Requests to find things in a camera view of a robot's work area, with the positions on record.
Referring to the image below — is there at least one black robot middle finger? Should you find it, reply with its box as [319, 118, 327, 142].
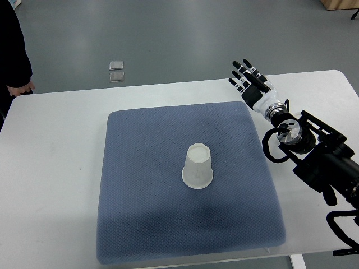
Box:
[232, 61, 248, 73]

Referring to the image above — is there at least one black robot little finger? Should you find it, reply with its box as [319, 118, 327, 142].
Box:
[228, 78, 246, 92]

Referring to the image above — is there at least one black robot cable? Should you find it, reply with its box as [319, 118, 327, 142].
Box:
[261, 127, 289, 163]

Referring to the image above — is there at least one wooden box corner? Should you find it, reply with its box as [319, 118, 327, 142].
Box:
[320, 0, 358, 11]

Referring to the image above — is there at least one black tripod leg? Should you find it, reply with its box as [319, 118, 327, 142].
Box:
[351, 10, 359, 20]

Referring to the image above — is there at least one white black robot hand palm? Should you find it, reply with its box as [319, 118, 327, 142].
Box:
[241, 77, 280, 114]

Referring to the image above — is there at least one person in dark clothing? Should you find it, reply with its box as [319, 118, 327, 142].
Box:
[1, 1, 33, 125]

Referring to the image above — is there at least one blue mesh cushion mat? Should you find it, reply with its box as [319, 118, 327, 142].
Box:
[96, 101, 286, 264]

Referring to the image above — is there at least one metal floor plate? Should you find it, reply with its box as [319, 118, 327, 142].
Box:
[109, 71, 125, 82]
[109, 60, 124, 71]

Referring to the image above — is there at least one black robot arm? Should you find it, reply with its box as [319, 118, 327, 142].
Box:
[229, 59, 358, 208]

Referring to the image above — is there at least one lower metal floor plate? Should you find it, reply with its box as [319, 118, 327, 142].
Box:
[109, 71, 125, 82]

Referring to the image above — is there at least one white table leg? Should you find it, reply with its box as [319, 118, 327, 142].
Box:
[289, 254, 306, 269]

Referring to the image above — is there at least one upper metal floor plate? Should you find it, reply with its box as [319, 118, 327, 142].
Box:
[109, 60, 124, 71]

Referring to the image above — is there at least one person's bare hand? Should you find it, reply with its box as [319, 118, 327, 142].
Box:
[7, 81, 35, 97]

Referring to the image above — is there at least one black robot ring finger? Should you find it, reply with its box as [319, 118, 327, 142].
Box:
[232, 70, 250, 86]

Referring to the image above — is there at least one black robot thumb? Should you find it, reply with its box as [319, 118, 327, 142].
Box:
[243, 72, 271, 93]

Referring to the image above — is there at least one white paper cup on mat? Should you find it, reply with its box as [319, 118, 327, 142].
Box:
[182, 143, 213, 189]

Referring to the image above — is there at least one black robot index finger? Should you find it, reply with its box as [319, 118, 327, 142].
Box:
[243, 59, 265, 80]

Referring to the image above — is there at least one black table control panel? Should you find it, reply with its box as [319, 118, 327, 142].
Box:
[332, 248, 359, 257]

